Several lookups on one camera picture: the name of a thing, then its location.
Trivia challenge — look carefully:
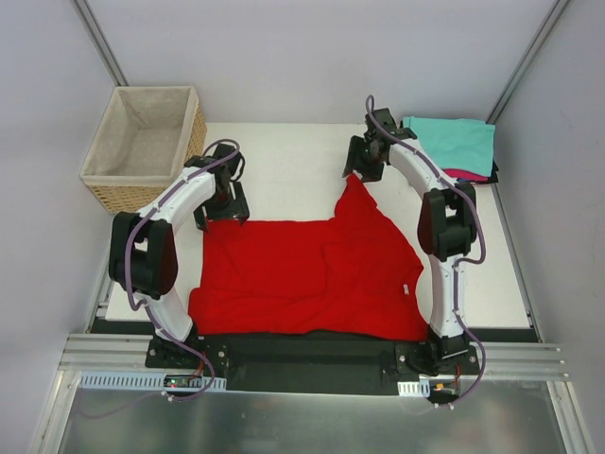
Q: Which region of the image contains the pink t shirt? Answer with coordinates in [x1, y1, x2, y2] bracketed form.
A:
[444, 168, 489, 183]

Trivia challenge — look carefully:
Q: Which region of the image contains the teal t shirt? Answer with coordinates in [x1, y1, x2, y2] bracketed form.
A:
[403, 116, 495, 177]

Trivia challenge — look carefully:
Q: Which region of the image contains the wicker basket with cloth liner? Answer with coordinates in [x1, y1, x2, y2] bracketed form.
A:
[80, 86, 207, 214]

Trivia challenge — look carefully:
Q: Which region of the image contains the red t shirt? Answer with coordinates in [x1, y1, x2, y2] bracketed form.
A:
[188, 175, 428, 341]

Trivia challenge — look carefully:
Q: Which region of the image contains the black t shirt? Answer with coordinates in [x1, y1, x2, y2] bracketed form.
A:
[474, 162, 499, 185]

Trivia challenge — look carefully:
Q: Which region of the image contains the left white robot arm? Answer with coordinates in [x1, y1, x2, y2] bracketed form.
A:
[108, 139, 250, 368]

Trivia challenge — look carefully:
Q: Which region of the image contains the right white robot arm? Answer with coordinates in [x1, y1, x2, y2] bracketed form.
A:
[343, 109, 477, 376]

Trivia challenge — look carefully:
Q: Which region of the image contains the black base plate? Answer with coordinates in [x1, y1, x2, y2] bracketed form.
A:
[144, 330, 481, 393]

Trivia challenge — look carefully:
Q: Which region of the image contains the left aluminium frame post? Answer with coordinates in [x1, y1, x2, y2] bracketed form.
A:
[72, 0, 129, 87]

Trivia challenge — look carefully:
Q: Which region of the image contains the aluminium frame post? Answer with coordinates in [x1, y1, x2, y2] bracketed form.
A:
[486, 0, 573, 125]
[72, 0, 129, 87]

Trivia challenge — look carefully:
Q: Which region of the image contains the right aluminium frame post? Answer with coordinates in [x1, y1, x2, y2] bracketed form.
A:
[486, 0, 573, 125]

